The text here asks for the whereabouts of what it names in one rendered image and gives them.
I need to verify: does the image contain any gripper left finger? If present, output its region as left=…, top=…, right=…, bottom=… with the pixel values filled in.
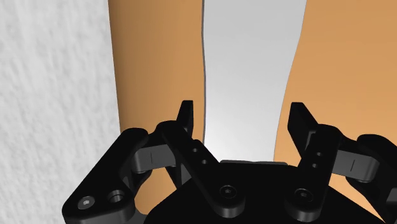
left=61, top=99, right=246, bottom=224

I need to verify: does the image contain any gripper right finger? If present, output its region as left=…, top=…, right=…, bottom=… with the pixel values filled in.
left=283, top=101, right=397, bottom=224

